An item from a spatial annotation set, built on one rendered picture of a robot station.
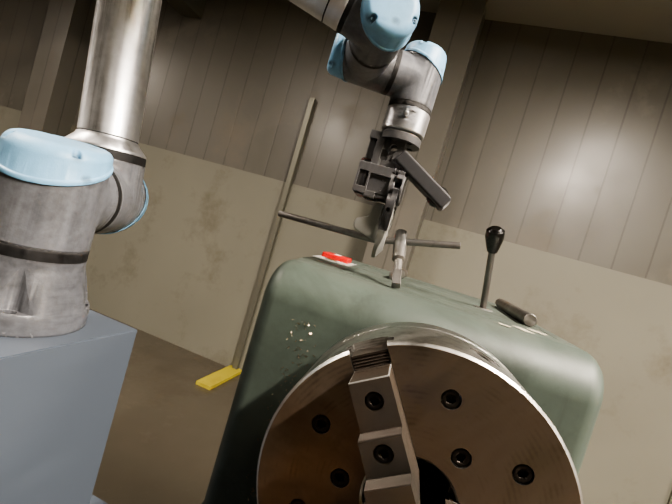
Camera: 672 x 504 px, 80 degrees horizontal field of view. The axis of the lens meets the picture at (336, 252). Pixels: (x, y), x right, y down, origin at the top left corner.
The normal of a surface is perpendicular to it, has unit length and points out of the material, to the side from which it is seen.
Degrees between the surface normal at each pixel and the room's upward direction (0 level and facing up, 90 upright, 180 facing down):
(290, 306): 90
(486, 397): 90
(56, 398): 90
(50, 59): 90
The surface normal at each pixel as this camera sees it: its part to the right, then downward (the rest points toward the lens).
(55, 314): 0.90, -0.03
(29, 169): 0.23, 0.07
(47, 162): 0.44, 0.12
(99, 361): 0.92, 0.29
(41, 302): 0.78, -0.06
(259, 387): -0.18, -0.01
